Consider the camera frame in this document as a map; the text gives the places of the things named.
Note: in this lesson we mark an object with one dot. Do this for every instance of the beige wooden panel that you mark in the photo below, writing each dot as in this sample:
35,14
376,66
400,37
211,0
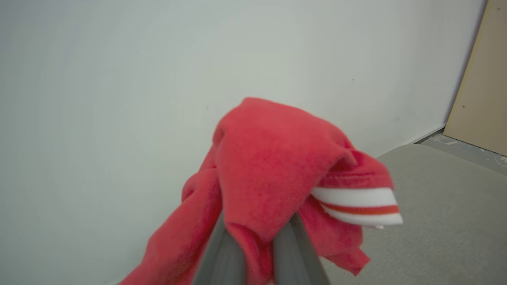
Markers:
483,99

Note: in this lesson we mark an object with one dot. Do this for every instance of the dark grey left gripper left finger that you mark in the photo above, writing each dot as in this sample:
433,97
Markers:
222,265

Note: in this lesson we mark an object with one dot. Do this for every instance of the red shorts with white stripes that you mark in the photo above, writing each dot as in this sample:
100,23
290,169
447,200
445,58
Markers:
269,158

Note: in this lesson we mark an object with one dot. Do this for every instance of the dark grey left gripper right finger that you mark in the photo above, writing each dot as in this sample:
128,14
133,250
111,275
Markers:
295,261

